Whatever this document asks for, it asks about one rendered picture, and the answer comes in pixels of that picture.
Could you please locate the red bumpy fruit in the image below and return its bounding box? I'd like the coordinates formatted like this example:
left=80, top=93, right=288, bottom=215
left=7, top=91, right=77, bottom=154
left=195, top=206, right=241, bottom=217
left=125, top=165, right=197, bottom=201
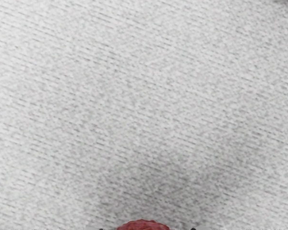
left=117, top=218, right=170, bottom=230

